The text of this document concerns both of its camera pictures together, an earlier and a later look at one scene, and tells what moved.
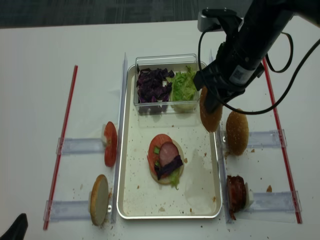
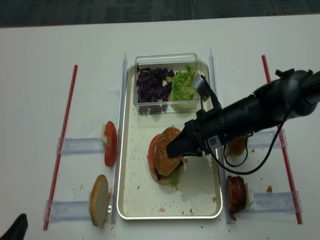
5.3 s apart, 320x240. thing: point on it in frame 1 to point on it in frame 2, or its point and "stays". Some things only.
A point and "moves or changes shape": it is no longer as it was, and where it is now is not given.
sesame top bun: (211, 120) moves or changes shape
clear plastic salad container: (164, 84) stays
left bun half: (99, 200) stays
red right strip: (287, 164) stays
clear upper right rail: (265, 139) stays
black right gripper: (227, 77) to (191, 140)
